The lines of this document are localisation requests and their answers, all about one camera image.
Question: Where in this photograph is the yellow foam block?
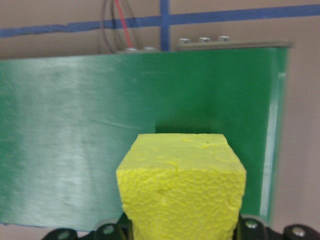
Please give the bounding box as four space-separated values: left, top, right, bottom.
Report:
115 132 248 240

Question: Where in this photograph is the green conveyor belt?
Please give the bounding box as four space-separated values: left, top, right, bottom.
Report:
0 37 295 230

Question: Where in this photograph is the red and black wire pair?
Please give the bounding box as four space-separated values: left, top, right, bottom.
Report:
99 0 141 55

